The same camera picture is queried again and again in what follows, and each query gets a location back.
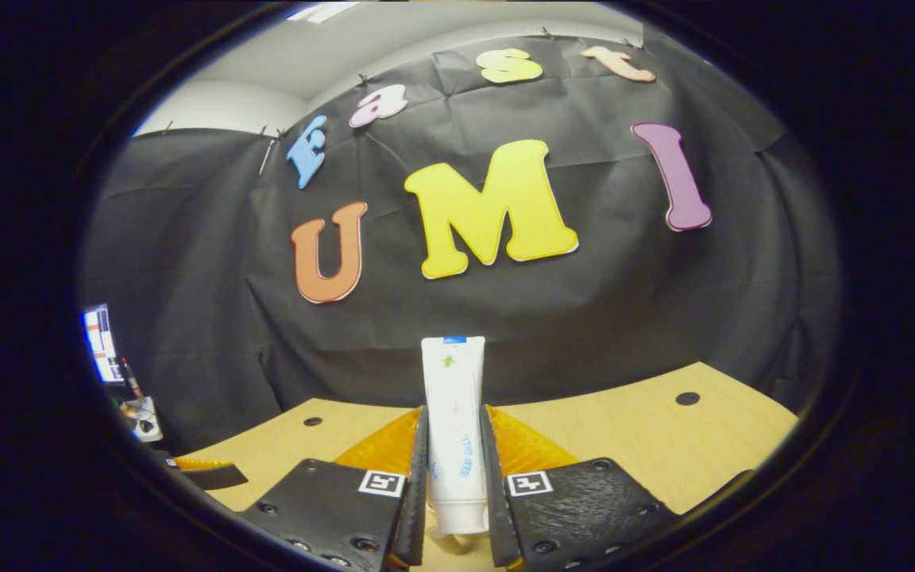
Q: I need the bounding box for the wooden desktop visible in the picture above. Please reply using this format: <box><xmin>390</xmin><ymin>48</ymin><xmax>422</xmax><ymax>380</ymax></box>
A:
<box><xmin>174</xmin><ymin>361</ymin><xmax>801</xmax><ymax>572</ymax></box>

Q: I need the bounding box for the white printed board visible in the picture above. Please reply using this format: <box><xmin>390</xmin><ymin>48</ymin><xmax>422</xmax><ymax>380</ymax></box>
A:
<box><xmin>81</xmin><ymin>303</ymin><xmax>125</xmax><ymax>386</ymax></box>

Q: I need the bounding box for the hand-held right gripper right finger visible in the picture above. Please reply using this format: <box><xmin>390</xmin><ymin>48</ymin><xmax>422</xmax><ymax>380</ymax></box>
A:
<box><xmin>478</xmin><ymin>403</ymin><xmax>682</xmax><ymax>570</ymax></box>

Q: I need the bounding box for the small white device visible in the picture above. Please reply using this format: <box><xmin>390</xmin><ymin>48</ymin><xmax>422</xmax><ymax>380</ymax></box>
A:
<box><xmin>119</xmin><ymin>395</ymin><xmax>164</xmax><ymax>444</ymax></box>

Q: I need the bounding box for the black backdrop cloth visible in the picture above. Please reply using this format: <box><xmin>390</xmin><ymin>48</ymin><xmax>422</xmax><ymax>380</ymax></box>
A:
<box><xmin>79</xmin><ymin>30</ymin><xmax>845</xmax><ymax>459</ymax></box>

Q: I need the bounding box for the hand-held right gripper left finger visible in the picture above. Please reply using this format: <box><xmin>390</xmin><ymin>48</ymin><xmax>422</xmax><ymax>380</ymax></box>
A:
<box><xmin>237</xmin><ymin>404</ymin><xmax>431</xmax><ymax>572</ymax></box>

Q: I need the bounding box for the white toothpaste tube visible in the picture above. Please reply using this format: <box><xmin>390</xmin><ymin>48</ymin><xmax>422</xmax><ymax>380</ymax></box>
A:
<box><xmin>420</xmin><ymin>335</ymin><xmax>491</xmax><ymax>535</ymax></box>

